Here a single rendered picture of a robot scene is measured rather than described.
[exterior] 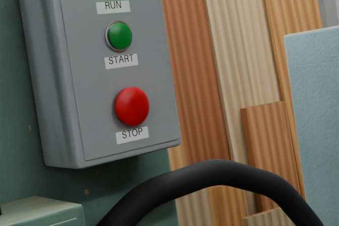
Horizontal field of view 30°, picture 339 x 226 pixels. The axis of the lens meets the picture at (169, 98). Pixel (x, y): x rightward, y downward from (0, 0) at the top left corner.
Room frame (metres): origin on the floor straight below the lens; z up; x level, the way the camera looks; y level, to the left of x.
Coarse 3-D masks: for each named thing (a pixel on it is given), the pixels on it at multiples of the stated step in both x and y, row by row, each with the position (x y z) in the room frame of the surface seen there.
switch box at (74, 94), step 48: (48, 0) 0.47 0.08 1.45; (96, 0) 0.48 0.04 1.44; (144, 0) 0.51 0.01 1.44; (48, 48) 0.48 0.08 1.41; (96, 48) 0.48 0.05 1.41; (144, 48) 0.50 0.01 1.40; (48, 96) 0.49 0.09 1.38; (96, 96) 0.47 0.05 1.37; (48, 144) 0.50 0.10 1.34; (96, 144) 0.47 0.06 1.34; (144, 144) 0.50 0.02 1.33
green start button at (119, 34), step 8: (112, 24) 0.49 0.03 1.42; (120, 24) 0.49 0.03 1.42; (104, 32) 0.48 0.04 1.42; (112, 32) 0.48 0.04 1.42; (120, 32) 0.48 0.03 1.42; (128, 32) 0.49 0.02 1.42; (112, 40) 0.48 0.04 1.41; (120, 40) 0.48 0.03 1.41; (128, 40) 0.49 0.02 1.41; (112, 48) 0.48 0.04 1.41; (120, 48) 0.49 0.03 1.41
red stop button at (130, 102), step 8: (128, 88) 0.48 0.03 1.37; (136, 88) 0.49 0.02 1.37; (120, 96) 0.48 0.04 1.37; (128, 96) 0.48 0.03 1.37; (136, 96) 0.48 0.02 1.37; (144, 96) 0.49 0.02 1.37; (120, 104) 0.48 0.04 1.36; (128, 104) 0.48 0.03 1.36; (136, 104) 0.48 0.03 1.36; (144, 104) 0.49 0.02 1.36; (120, 112) 0.48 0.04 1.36; (128, 112) 0.48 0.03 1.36; (136, 112) 0.48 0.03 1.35; (144, 112) 0.49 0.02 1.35; (120, 120) 0.48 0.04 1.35; (128, 120) 0.48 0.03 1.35; (136, 120) 0.48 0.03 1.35; (144, 120) 0.49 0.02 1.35
